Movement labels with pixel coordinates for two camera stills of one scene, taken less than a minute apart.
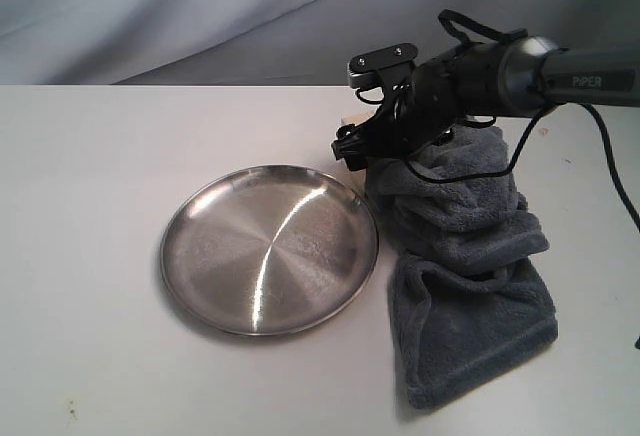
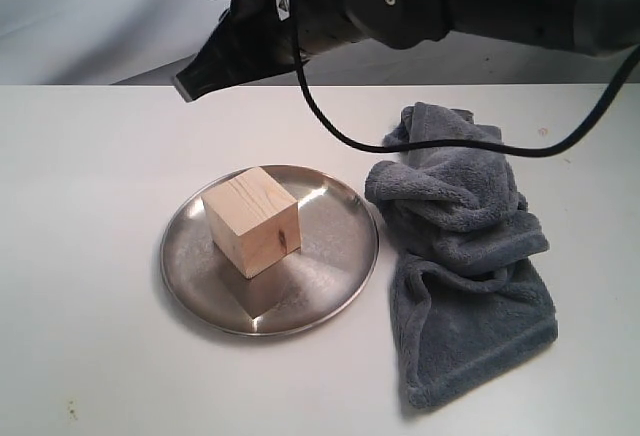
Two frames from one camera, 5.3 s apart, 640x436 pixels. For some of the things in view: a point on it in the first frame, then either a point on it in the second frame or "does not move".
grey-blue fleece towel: (468, 293) does not move
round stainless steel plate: (268, 250) does not move
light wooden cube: (355, 119) to (254, 221)
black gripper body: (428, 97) to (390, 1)
